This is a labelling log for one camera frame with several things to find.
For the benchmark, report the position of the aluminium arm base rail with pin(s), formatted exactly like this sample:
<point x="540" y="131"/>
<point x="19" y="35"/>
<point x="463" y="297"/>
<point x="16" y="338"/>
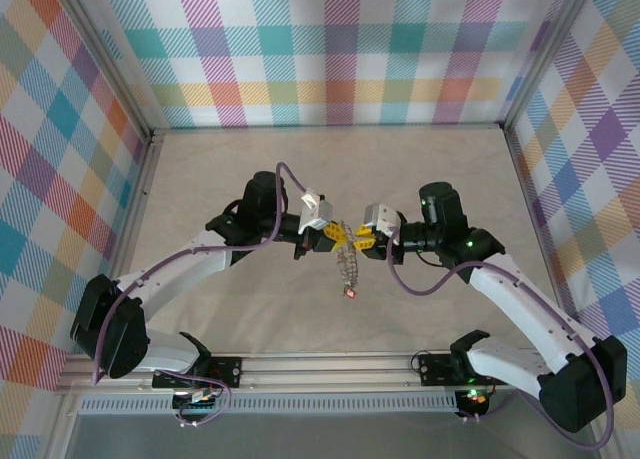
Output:
<point x="325" y="371"/>

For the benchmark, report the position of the aluminium side frame rail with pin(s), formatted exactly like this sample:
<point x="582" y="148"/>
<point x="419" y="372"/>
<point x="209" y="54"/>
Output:
<point x="535" y="219"/>
<point x="135" y="219"/>

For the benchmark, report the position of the small controller board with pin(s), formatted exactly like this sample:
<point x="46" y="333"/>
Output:
<point x="472" y="396"/>
<point x="197" y="399"/>

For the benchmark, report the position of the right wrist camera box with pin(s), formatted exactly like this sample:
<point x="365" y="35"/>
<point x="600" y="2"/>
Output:
<point x="382" y="219"/>

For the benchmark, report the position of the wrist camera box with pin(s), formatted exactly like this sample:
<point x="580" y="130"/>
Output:
<point x="382" y="219"/>
<point x="316" y="211"/>

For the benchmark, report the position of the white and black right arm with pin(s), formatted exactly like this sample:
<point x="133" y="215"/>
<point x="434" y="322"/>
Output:
<point x="525" y="309"/>

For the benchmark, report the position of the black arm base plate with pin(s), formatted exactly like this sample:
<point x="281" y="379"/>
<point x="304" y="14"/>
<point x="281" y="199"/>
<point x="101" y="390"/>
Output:
<point x="220" y="371"/>
<point x="437" y="369"/>

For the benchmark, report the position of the aluminium frame post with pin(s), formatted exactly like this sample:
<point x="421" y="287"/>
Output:
<point x="542" y="54"/>
<point x="107" y="59"/>

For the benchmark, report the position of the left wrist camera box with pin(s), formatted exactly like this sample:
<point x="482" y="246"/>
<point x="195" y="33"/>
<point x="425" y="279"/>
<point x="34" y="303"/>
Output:
<point x="316" y="211"/>

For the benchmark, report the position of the grey metal panel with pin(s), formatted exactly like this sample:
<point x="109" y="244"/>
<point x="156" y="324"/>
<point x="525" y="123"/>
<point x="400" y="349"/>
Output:
<point x="325" y="436"/>

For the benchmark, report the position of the red heart tag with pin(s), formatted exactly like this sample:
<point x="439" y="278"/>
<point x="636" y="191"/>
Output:
<point x="351" y="293"/>

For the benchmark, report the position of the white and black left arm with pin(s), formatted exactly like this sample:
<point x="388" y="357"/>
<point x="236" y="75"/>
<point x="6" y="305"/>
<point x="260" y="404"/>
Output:
<point x="170" y="274"/>

